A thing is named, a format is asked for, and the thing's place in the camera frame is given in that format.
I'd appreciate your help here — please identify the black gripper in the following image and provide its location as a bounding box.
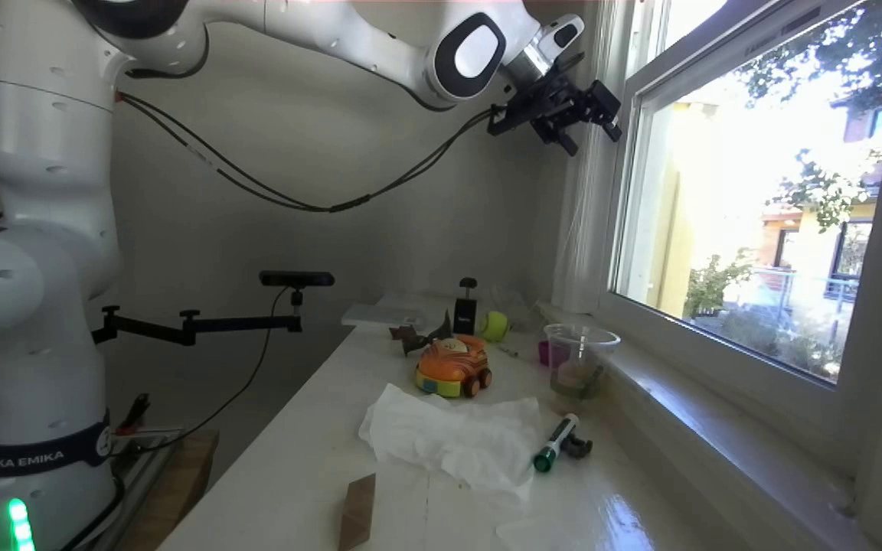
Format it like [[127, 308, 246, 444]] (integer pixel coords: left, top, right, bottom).
[[516, 71, 625, 158]]

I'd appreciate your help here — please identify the green tennis ball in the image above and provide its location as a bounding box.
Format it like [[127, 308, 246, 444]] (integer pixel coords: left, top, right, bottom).
[[477, 308, 516, 347]]

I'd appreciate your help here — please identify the clear plastic cup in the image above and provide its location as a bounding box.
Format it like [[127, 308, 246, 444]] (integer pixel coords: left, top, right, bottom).
[[541, 321, 625, 401]]

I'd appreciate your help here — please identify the small pink cup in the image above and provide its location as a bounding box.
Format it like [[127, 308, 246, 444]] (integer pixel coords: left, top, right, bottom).
[[536, 338, 572, 370]]

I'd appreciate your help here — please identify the house outside window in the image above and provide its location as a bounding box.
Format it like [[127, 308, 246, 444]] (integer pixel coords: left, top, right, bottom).
[[758, 95, 882, 308]]

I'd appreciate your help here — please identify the orange toy car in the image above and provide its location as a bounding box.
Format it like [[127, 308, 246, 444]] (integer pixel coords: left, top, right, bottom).
[[409, 334, 494, 401]]

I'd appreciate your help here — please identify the dark brown wooden piece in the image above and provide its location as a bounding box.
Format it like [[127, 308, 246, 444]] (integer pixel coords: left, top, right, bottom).
[[390, 321, 426, 357]]

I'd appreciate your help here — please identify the green marker pen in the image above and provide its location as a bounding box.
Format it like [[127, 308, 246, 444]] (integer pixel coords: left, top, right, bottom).
[[531, 410, 582, 476]]

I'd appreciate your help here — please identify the black marker cap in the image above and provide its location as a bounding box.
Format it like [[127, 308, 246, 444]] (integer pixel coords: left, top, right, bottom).
[[562, 431, 596, 462]]

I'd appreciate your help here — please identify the white crumpled cloth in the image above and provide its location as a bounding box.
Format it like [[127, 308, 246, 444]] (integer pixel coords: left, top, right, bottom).
[[356, 378, 552, 503]]

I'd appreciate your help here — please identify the light wooden block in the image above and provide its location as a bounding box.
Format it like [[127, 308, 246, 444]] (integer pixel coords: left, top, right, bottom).
[[335, 471, 380, 551]]

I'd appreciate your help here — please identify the wooden platform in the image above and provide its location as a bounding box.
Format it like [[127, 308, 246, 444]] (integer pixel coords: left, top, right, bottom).
[[115, 425, 225, 551]]

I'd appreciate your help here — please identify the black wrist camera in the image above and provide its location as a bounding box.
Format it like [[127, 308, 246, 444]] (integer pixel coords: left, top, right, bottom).
[[486, 95, 539, 141]]

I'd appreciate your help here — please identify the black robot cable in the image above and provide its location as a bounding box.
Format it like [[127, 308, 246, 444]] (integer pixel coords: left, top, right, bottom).
[[115, 90, 498, 218]]

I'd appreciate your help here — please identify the white window frame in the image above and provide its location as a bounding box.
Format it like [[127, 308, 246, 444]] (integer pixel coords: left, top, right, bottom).
[[552, 0, 882, 551]]

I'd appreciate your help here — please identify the black stereo camera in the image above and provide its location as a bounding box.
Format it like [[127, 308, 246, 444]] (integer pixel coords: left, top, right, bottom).
[[258, 266, 336, 290]]

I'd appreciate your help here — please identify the thin black camera cable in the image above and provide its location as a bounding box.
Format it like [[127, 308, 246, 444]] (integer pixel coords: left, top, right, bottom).
[[154, 289, 294, 447]]

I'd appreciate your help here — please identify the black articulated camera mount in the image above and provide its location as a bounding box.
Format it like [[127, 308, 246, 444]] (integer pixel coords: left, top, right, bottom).
[[82, 303, 305, 350]]

